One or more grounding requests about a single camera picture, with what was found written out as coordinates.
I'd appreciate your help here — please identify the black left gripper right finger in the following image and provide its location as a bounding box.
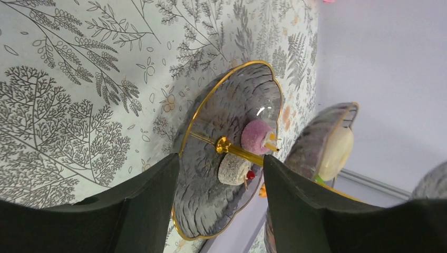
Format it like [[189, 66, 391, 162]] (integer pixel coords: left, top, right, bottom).
[[264, 155, 446, 252]]

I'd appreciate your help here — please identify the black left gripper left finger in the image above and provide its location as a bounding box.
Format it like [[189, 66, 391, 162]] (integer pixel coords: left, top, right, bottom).
[[1, 154, 179, 252]]

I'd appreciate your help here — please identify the three-tier glass cake stand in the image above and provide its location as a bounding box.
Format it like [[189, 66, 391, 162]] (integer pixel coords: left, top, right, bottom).
[[172, 61, 446, 252]]

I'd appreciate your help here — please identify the white glazed donut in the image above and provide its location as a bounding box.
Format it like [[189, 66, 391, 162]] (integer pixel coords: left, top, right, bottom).
[[318, 126, 354, 181]]

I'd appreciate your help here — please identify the grey speckled cake ball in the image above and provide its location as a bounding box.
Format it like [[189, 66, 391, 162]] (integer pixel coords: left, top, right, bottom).
[[218, 153, 255, 190]]

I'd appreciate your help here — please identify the pink sugared cake ball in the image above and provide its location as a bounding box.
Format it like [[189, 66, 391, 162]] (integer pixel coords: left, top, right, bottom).
[[241, 119, 279, 155]]

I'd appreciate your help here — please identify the green striped cake piece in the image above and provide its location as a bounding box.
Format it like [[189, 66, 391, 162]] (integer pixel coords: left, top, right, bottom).
[[315, 176, 326, 186]]

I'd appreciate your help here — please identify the orange swirl cookie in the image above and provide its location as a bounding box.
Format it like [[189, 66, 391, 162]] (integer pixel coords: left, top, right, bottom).
[[258, 183, 267, 198]]

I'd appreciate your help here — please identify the lilac plastic tray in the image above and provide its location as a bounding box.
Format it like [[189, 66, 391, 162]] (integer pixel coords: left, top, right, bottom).
[[200, 197, 268, 253]]

